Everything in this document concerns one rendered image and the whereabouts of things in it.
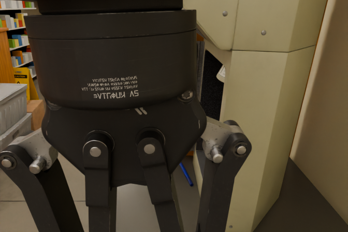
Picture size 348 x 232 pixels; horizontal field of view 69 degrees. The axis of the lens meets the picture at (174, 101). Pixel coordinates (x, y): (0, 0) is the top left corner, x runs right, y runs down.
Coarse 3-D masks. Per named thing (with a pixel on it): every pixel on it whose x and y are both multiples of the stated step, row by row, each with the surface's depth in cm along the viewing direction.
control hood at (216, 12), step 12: (192, 0) 45; (204, 0) 45; (216, 0) 45; (228, 0) 45; (204, 12) 45; (216, 12) 46; (228, 12) 46; (204, 24) 46; (216, 24) 46; (228, 24) 46; (204, 36) 57; (216, 36) 47; (228, 36) 47; (228, 48) 48
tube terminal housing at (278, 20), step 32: (256, 0) 45; (288, 0) 45; (320, 0) 55; (256, 32) 47; (288, 32) 47; (224, 64) 53; (256, 64) 49; (288, 64) 51; (224, 96) 53; (256, 96) 52; (288, 96) 57; (256, 128) 54; (288, 128) 65; (256, 160) 57; (256, 192) 60; (256, 224) 67
